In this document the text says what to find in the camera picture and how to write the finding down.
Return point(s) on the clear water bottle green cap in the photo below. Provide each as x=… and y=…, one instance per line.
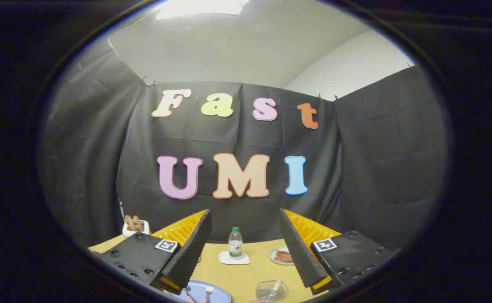
x=235, y=245

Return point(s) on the clear tray with metal strainer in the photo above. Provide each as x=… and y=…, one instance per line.
x=271, y=290

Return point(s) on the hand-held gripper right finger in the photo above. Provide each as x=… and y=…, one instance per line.
x=298, y=248

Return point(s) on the toasted bread slice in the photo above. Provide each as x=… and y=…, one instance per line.
x=137, y=223
x=128, y=223

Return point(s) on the white toaster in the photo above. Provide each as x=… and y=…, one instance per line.
x=145, y=228

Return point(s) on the white square coaster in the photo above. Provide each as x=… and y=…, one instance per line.
x=224, y=259

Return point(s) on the pale green plate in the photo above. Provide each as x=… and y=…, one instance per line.
x=273, y=254

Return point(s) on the grilled meat slices with garnish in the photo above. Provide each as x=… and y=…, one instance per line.
x=284, y=257

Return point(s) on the blue round plate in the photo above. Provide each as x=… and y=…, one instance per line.
x=220, y=295

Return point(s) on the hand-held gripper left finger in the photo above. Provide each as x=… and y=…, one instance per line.
x=189, y=252

